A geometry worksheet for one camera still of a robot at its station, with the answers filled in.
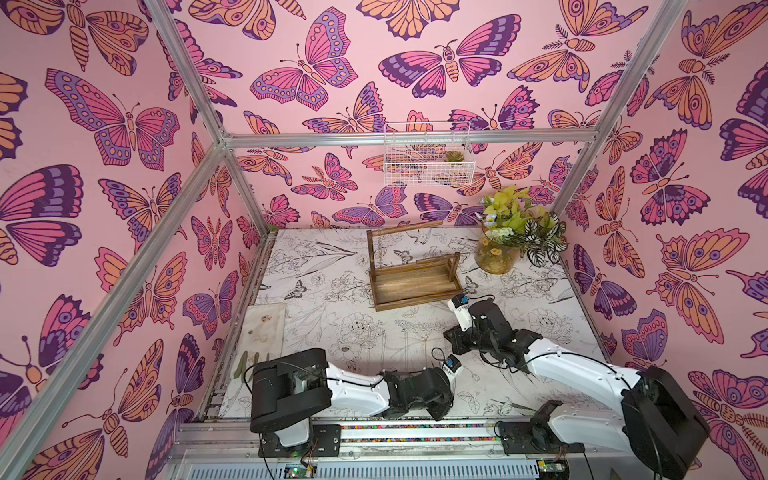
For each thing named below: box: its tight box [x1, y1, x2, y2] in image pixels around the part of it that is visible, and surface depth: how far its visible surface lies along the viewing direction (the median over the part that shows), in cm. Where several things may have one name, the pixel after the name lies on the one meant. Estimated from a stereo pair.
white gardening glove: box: [233, 303, 286, 382], surface depth 95 cm
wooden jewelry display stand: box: [367, 220, 463, 312], surface depth 105 cm
